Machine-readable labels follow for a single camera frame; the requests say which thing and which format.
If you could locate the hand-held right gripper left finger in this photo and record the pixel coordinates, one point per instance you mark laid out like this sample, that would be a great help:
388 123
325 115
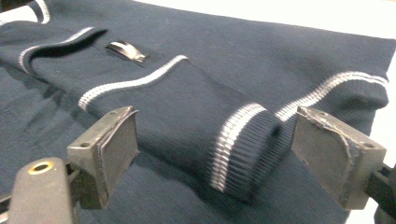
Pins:
109 149

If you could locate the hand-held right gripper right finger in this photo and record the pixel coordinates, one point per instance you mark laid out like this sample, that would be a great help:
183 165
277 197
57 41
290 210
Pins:
330 155

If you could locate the dark knit vest grey trim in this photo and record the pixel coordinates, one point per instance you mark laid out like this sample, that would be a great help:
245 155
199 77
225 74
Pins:
193 102

